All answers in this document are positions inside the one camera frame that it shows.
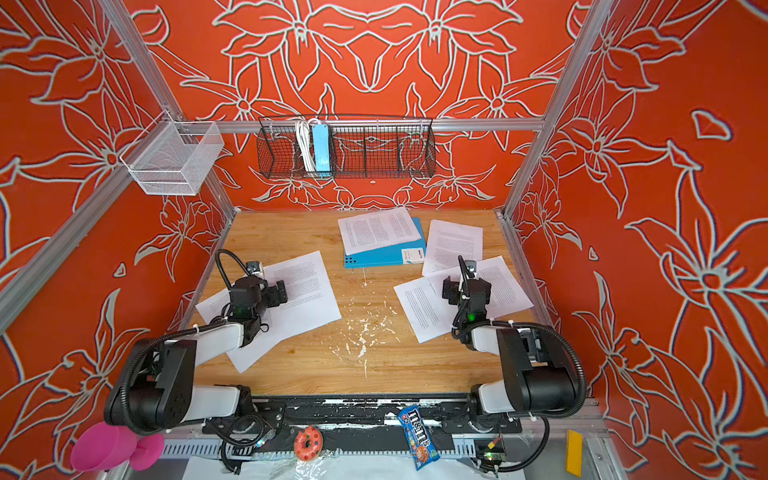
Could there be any blue folder black inside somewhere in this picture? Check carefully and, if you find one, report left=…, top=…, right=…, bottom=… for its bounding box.
left=344, top=217, right=426, bottom=269

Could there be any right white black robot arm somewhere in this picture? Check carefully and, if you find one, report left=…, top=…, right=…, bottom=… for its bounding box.
left=442, top=257, right=587, bottom=419

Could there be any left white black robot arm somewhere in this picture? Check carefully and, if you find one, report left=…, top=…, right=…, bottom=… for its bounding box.
left=103, top=249, right=289, bottom=436

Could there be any clear plastic bin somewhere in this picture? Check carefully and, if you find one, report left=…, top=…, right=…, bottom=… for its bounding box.
left=119, top=121, right=224, bottom=196

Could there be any red donut toy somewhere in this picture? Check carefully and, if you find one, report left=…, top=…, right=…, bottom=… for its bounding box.
left=293, top=426, right=323, bottom=462

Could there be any blue m&m's candy bag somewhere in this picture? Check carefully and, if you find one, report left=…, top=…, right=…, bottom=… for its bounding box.
left=397, top=405, right=440, bottom=470

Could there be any blue white box in basket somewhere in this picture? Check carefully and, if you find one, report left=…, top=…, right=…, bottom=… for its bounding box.
left=312, top=123, right=331, bottom=177

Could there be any yellow block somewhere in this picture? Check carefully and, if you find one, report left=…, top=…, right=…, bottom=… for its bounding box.
left=565, top=430, right=584, bottom=478

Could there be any pink plastic goblet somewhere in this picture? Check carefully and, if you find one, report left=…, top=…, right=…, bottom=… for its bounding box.
left=70, top=422, right=165, bottom=472

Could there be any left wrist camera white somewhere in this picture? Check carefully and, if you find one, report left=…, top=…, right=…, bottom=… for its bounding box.
left=245, top=261, right=264, bottom=278

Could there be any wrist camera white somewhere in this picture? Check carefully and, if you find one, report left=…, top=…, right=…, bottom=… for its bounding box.
left=245, top=261, right=264, bottom=278
left=462, top=260, right=477, bottom=280

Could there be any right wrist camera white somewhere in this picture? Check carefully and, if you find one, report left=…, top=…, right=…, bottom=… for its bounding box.
left=462, top=260, right=477, bottom=280

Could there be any small circuit board with wires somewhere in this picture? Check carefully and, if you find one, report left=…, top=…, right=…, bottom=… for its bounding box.
left=476, top=435, right=506, bottom=475

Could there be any black wire basket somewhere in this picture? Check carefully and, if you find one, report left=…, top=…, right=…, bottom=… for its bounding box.
left=256, top=115, right=437, bottom=180

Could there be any white cable in basket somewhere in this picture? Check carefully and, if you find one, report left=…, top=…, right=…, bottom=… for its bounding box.
left=294, top=119, right=319, bottom=175

